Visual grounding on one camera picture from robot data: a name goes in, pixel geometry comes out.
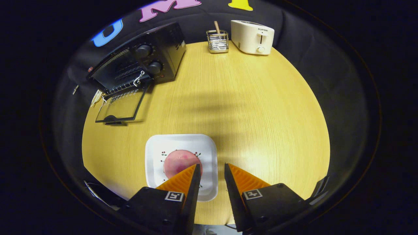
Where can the black backdrop cloth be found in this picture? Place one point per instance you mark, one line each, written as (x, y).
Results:
(209, 16)

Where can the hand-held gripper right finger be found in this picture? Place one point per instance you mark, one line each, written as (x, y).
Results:
(233, 195)

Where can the pink round cake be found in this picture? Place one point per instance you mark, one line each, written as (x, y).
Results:
(178, 163)

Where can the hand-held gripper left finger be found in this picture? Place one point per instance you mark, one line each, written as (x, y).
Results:
(192, 195)

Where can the white square plate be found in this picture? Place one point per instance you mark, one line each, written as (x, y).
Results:
(183, 143)

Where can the black toaster oven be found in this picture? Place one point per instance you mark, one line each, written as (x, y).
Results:
(163, 49)

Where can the silver cloth clip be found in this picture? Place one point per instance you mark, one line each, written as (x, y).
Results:
(75, 89)

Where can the white bread toaster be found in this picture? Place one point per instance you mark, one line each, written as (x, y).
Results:
(251, 37)

